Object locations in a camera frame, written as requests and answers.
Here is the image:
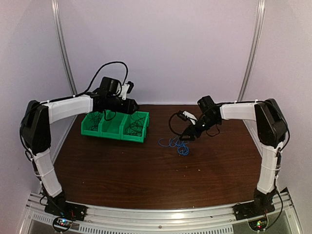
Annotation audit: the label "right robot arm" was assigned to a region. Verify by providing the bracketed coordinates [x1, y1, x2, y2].
[176, 96, 289, 215]

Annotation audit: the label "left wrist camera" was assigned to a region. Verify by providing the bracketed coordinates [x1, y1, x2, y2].
[119, 81, 134, 100]

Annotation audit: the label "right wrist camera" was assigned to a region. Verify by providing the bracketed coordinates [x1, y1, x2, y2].
[177, 111, 197, 125]

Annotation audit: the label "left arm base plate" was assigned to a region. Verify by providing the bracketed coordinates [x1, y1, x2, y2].
[44, 202, 87, 221]

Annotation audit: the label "green plastic bin left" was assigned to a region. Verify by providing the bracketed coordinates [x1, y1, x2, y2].
[81, 112, 103, 137]

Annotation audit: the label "green plastic bin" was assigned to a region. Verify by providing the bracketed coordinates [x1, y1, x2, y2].
[81, 112, 103, 137]
[99, 111, 125, 140]
[121, 111, 150, 143]

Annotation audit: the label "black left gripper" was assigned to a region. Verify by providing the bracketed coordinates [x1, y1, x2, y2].
[107, 96, 140, 115]

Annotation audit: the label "green plastic bin right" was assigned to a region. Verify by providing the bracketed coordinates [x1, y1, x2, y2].
[121, 111, 150, 143]

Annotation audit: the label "dark blue pulled cable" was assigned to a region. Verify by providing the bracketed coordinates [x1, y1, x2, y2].
[86, 112, 104, 132]

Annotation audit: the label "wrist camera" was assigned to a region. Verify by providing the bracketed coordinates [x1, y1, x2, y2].
[119, 81, 134, 100]
[177, 111, 197, 125]

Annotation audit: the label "green plastic bin middle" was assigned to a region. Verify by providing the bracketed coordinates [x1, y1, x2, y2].
[99, 111, 125, 140]

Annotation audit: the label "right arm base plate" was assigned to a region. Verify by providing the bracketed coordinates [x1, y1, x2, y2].
[233, 201, 275, 221]

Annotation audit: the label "aluminium front rail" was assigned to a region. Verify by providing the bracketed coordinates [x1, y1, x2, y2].
[17, 192, 303, 234]

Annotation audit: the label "right aluminium frame post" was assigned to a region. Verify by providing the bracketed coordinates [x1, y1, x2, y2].
[235, 0, 266, 109]

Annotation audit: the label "brown pulled cable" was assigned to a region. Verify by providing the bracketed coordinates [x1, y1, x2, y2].
[125, 113, 148, 136]
[124, 113, 148, 137]

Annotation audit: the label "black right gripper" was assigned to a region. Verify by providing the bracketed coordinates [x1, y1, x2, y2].
[180, 115, 220, 140]

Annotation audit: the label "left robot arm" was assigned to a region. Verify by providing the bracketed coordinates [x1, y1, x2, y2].
[19, 77, 138, 216]

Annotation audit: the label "blue and brown cables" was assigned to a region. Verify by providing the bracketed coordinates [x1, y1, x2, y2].
[157, 135, 191, 157]

